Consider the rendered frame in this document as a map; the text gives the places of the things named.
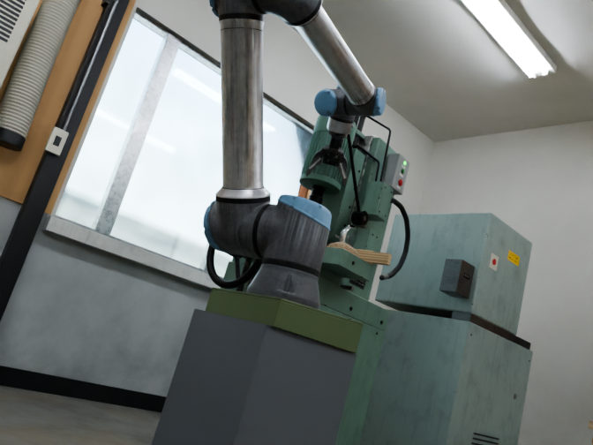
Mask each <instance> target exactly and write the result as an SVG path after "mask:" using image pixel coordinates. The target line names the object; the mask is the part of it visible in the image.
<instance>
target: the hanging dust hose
mask: <svg viewBox="0 0 593 445"><path fill-rule="evenodd" d="M79 2H80V0H42V3H41V6H40V9H39V10H38V12H37V15H36V16H35V19H34V22H33V24H32V26H31V27H30V30H29V33H28V36H27V37H26V41H25V42H24V45H23V49H21V50H22V51H21V52H20V55H19V58H18V61H17V63H16V64H15V66H16V67H14V70H13V74H12V75H11V79H10V80H9V82H10V83H8V86H7V87H6V88H7V89H6V90H5V92H6V93H4V96H3V99H2V102H1V103H0V104H1V105H0V147H4V148H7V149H10V150H13V151H21V150H22V147H23V146H24V144H25V141H26V136H27V134H28V133H29V131H28V130H30V126H31V123H32V120H34V114H36V112H35V111H36V110H37V108H38V104H40V103H39V102H40V101H41V96H42V95H43V92H44V89H45V86H46V85H47V84H46V83H47V82H48V79H49V76H50V73H51V71H52V68H53V67H54V64H55V61H56V57H57V56H58V53H59V50H60V49H61V47H62V44H63V41H64V38H65V36H66V33H67V31H68V29H69V27H70V24H71V22H72V19H73V16H74V15H75V12H76V10H77V8H78V7H79Z"/></svg>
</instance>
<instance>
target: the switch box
mask: <svg viewBox="0 0 593 445"><path fill-rule="evenodd" d="M404 161H405V162H406V165H403V162H404ZM402 165H403V166H404V167H405V169H404V168H403V167H402ZM402 169H404V173H403V174H402V173H401V170H402ZM408 170H409V162H408V161H407V160H406V159H405V158H404V157H403V156H402V155H401V154H389V155H388V157H387V164H386V167H385V171H384V175H383V178H382V182H385V183H386V184H387V185H388V186H390V187H391V188H392V189H393V194H392V195H402V193H403V189H404V186H405V181H406V177H407V174H408ZM400 173H401V174H402V175H403V177H402V176H400ZM400 179H401V180H402V182H403V183H402V186H399V184H398V182H399V180H400ZM397 185H398V186H399V187H401V188H400V189H399V188H398V187H397Z"/></svg>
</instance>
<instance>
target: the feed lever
mask: <svg viewBox="0 0 593 445"><path fill-rule="evenodd" d="M347 139H348V145H349V158H350V164H351V171H352V177H353V184H354V191H355V197H356V204H357V211H354V212H353V213H352V215H351V221H352V223H353V224H354V225H361V227H362V229H366V228H365V225H366V224H367V223H368V219H369V216H368V214H367V212H366V211H361V210H360V204H359V197H358V190H357V178H356V172H355V164H354V158H353V152H352V145H351V138H350V134H348V136H347Z"/></svg>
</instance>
